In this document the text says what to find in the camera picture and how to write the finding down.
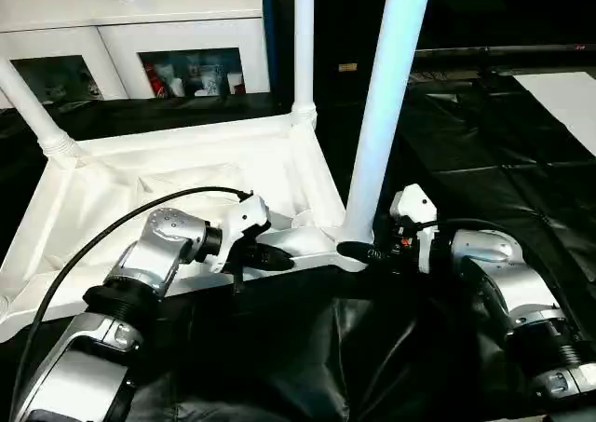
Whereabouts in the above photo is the white plastic table top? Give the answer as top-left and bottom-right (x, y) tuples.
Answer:
(0, 114), (373, 344)

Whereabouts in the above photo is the white plastic table leg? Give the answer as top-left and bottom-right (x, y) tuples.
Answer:
(291, 0), (318, 132)
(0, 58), (81, 170)
(337, 0), (437, 274)

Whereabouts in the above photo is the black mat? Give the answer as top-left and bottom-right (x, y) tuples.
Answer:
(0, 75), (596, 422)

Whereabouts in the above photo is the red white small bottle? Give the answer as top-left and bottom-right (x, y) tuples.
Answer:
(147, 61), (165, 98)

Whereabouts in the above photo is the white flat sheet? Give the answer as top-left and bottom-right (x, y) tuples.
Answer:
(511, 71), (596, 157)

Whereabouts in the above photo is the black long bar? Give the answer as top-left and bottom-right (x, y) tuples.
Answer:
(412, 43), (596, 59)

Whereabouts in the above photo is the black case with gold label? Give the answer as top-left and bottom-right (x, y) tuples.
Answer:
(263, 0), (420, 104)

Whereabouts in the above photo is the white cabinet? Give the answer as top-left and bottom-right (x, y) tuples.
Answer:
(0, 0), (272, 111)

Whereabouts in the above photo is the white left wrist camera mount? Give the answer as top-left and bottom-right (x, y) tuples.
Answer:
(209, 193), (272, 275)

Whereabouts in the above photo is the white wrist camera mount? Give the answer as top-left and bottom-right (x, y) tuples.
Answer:
(209, 193), (272, 275)
(389, 184), (440, 274)

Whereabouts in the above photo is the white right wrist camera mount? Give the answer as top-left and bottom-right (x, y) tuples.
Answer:
(389, 184), (440, 274)

